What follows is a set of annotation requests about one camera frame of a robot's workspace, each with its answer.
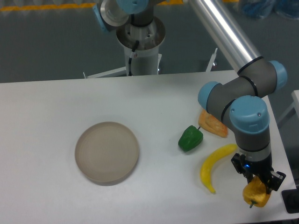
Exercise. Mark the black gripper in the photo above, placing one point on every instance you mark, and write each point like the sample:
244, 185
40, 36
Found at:
258, 163

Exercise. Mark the yellow bell pepper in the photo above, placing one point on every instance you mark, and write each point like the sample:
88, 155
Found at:
255, 194

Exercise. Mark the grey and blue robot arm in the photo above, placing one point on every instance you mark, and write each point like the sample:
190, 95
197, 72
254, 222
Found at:
238, 104

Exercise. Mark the green bell pepper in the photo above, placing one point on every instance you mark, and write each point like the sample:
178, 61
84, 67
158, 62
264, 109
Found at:
191, 138

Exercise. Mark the beige round plate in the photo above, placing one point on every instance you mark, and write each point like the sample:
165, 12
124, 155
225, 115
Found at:
107, 153

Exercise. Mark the black device at table edge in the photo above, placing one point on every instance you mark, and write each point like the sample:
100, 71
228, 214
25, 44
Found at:
291, 200

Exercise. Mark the yellow banana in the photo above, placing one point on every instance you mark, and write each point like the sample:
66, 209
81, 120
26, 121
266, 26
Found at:
205, 173

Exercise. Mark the orange bread pastry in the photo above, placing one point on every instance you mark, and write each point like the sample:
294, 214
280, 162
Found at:
211, 124

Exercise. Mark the blue plastic bags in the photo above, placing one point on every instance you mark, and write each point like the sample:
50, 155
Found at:
260, 9

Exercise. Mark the white frame at right edge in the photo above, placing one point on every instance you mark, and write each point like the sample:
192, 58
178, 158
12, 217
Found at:
292, 109

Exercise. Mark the white metal bracket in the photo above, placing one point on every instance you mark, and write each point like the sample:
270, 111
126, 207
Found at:
211, 62

